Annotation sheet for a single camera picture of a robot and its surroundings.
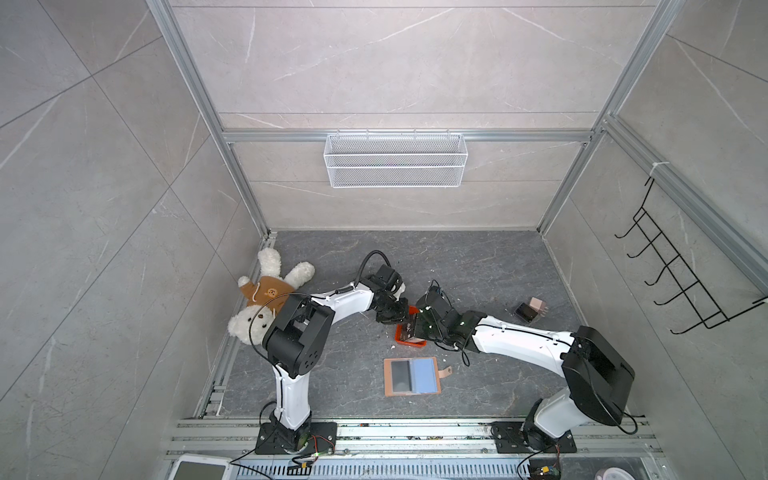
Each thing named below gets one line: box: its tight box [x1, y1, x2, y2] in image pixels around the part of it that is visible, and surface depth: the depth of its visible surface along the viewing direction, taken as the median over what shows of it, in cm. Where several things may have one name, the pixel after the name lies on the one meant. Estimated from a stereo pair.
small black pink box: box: [515, 297, 546, 323], surface depth 97 cm
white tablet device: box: [168, 454, 231, 480], surface depth 67 cm
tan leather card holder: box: [383, 356, 453, 397], surface depth 85 cm
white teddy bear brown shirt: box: [227, 248, 315, 345], surface depth 99 cm
